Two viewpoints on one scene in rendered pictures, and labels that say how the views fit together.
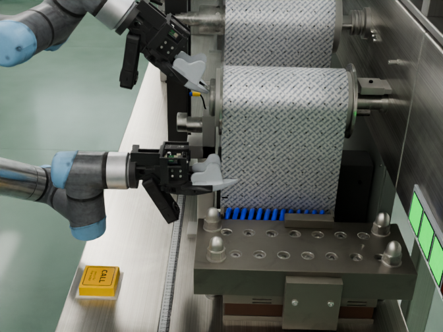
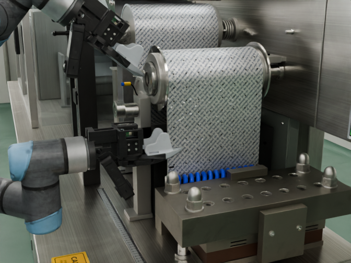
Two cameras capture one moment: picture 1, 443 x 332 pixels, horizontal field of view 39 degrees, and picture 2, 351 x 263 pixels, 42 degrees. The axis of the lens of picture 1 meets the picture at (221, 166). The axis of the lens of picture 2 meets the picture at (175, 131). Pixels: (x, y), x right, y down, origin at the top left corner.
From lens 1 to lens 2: 48 cm
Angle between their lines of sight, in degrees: 23
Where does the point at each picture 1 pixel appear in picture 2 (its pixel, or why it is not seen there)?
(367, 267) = (316, 191)
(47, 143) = not seen: outside the picture
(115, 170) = (76, 151)
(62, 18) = (11, 9)
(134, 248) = (86, 238)
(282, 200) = (218, 162)
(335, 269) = (295, 196)
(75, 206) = (36, 196)
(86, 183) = (47, 168)
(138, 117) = not seen: hidden behind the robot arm
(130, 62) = (76, 50)
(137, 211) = (70, 212)
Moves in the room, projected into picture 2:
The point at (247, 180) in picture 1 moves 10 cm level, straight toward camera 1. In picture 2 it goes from (189, 147) to (206, 162)
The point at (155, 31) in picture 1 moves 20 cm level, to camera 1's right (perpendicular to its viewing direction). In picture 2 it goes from (97, 21) to (186, 19)
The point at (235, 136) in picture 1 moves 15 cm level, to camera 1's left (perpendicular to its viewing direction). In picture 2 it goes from (178, 106) to (110, 111)
